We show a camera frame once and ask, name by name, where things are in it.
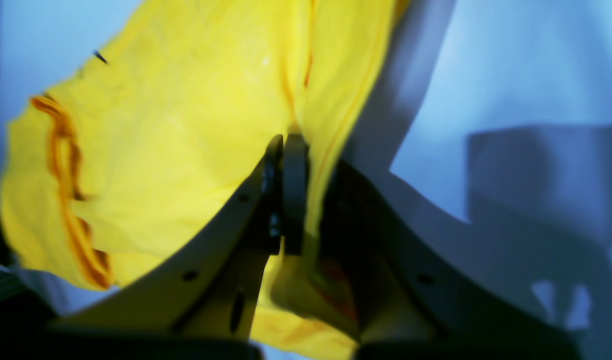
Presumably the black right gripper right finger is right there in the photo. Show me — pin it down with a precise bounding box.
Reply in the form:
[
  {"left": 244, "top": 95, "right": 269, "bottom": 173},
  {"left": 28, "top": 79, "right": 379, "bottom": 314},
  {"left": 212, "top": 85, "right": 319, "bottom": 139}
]
[{"left": 320, "top": 161, "right": 581, "bottom": 360}]

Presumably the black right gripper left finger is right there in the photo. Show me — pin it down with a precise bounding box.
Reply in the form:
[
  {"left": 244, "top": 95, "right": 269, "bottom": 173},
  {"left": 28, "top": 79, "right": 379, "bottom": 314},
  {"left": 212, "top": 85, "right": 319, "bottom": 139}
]
[{"left": 46, "top": 134, "right": 308, "bottom": 360}]

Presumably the orange yellow T-shirt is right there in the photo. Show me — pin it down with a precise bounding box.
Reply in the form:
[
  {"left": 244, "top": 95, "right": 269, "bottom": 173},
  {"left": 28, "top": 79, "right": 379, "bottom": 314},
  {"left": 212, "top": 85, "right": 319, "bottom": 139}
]
[{"left": 0, "top": 0, "right": 409, "bottom": 360}]

